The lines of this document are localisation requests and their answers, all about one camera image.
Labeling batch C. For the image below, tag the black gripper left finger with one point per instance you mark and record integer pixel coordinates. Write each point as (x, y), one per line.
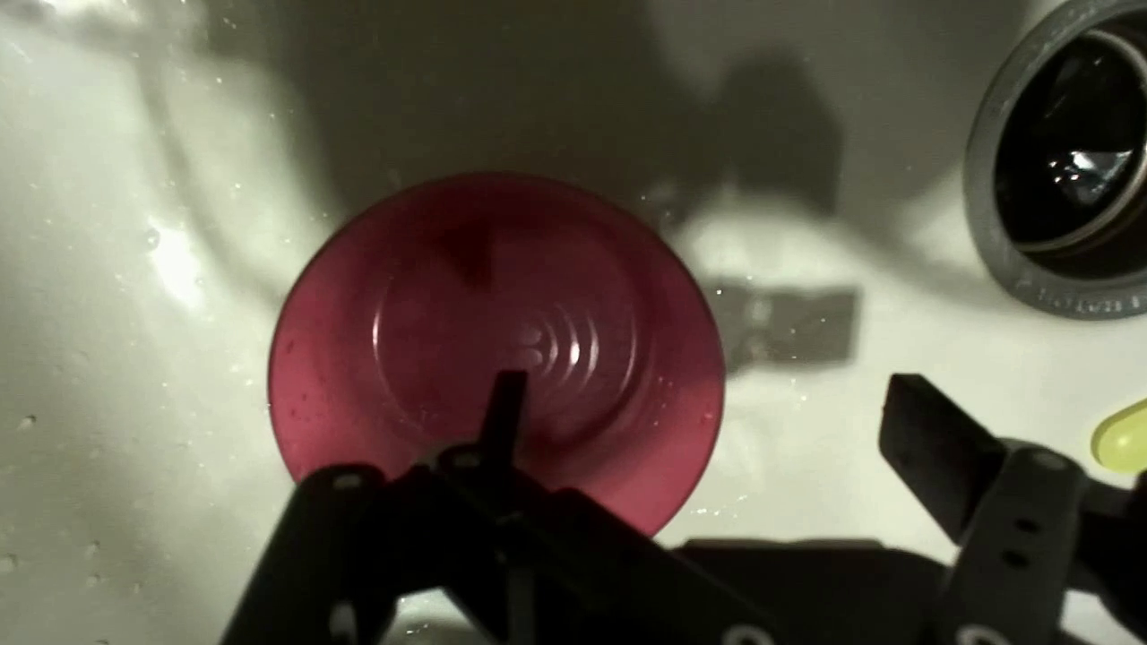
(477, 562)

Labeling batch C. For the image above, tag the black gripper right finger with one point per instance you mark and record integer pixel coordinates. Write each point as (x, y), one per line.
(1016, 540)

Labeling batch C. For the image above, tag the purple plastic bowl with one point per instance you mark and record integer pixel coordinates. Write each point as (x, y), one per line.
(477, 311)

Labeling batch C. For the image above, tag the yellow plastic utensil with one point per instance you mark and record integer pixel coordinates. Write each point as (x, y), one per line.
(1127, 440)

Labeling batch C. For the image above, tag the metal sink drain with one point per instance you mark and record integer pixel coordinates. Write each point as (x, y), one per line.
(1077, 168)

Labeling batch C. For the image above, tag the white kitchen sink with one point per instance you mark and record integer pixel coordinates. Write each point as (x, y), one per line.
(121, 360)

